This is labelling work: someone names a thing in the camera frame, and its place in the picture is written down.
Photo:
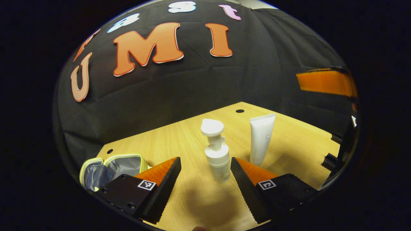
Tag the white squeeze tube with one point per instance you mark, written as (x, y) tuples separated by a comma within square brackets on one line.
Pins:
[(261, 138)]

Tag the pale yellow small suitcase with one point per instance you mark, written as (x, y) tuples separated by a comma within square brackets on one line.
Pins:
[(125, 165)]

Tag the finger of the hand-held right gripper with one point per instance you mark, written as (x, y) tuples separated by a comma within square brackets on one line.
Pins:
[(324, 82)]

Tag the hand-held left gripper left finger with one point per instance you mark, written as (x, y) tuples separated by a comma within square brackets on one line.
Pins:
[(167, 189)]

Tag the white pump bottle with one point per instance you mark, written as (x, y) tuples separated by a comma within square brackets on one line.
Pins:
[(218, 157)]

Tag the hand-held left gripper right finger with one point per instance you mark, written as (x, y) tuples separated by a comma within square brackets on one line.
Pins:
[(245, 189)]

